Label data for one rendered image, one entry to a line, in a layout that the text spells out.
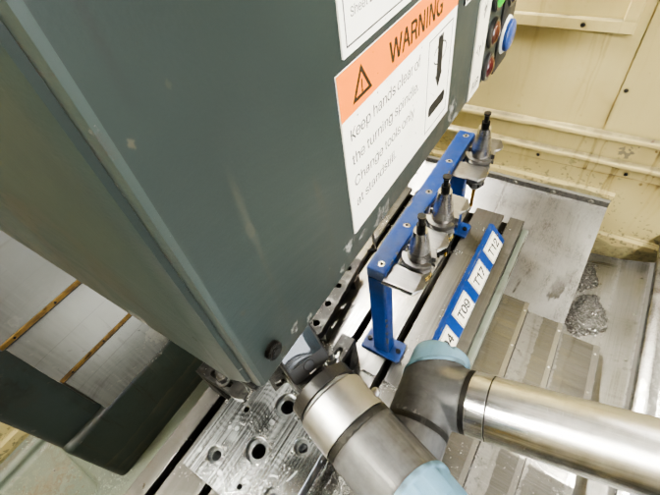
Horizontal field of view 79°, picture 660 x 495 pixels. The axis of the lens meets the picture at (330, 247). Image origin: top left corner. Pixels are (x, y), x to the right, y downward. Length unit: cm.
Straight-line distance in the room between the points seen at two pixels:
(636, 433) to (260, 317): 38
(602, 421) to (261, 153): 42
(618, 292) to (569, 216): 28
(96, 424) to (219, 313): 105
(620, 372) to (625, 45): 83
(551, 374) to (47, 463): 149
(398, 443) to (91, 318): 75
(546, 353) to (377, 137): 109
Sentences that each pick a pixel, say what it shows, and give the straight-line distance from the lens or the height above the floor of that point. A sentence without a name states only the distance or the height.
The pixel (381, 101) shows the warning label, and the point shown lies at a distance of 24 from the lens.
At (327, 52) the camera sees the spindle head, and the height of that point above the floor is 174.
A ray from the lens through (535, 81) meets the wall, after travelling 132.
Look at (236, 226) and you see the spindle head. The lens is 16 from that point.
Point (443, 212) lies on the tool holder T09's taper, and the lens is 80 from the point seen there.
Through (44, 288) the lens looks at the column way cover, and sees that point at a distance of 91.
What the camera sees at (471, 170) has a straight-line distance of 96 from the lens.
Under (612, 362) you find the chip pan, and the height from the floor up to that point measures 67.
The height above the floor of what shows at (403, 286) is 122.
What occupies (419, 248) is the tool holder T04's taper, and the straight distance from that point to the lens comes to 72.
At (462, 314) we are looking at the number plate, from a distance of 104.
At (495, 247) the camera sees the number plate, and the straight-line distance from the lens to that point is 119.
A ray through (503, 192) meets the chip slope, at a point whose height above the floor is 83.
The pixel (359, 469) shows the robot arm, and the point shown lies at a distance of 39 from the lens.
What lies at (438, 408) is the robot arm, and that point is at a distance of 51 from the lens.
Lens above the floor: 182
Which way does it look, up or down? 49 degrees down
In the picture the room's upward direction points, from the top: 11 degrees counter-clockwise
